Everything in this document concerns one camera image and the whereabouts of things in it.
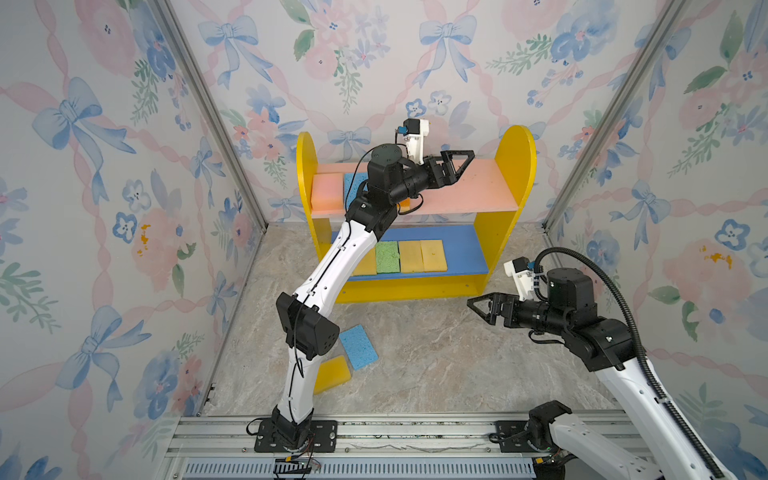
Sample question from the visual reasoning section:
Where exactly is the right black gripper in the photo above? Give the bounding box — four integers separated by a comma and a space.
468, 294, 571, 340

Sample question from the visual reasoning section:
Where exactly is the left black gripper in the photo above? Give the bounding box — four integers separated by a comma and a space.
388, 153, 473, 213

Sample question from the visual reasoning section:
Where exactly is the yellow pink blue toy shelf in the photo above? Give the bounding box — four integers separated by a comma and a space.
296, 125, 538, 305

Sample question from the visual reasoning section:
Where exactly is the small yellow sponge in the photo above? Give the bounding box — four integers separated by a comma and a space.
420, 240, 448, 272

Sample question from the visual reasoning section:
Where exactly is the pale yellow sponge underneath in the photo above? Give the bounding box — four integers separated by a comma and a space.
398, 240, 424, 274

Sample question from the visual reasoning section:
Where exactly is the blue sponge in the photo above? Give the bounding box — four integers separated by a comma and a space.
342, 172, 368, 210
339, 325, 379, 371

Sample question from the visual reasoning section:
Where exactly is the yellow sponge with green back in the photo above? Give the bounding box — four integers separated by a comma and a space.
353, 249, 377, 276

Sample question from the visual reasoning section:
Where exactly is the pink orange sponge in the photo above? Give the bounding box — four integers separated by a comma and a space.
310, 173, 344, 213

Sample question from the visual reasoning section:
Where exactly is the thick yellow sponge front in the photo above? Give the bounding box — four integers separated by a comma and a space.
313, 356, 352, 395

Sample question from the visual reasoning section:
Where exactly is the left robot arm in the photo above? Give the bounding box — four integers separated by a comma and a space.
270, 144, 475, 450

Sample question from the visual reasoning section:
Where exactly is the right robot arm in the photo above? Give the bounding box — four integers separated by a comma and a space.
467, 266, 735, 479

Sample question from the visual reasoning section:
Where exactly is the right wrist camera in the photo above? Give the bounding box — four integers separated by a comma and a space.
504, 256, 547, 301

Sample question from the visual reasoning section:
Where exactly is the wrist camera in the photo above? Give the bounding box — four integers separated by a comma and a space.
504, 256, 547, 301
396, 118, 430, 165

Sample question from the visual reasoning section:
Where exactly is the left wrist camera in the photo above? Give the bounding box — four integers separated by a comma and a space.
396, 118, 430, 165

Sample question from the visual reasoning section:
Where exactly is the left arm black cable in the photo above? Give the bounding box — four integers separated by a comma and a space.
344, 146, 376, 229

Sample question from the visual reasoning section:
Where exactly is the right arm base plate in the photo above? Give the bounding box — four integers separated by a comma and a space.
488, 420, 571, 457

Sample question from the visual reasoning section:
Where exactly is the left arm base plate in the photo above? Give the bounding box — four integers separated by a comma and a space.
254, 417, 338, 454

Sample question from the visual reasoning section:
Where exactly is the right corner aluminium post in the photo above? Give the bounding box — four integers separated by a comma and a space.
542, 0, 690, 234

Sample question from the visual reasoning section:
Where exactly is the corner aluminium post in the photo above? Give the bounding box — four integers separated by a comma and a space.
542, 0, 690, 234
148, 0, 268, 234

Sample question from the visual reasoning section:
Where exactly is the left corner aluminium post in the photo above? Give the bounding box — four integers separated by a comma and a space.
148, 0, 268, 234

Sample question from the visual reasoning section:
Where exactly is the aluminium mounting rail frame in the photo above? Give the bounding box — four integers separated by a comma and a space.
152, 410, 679, 480

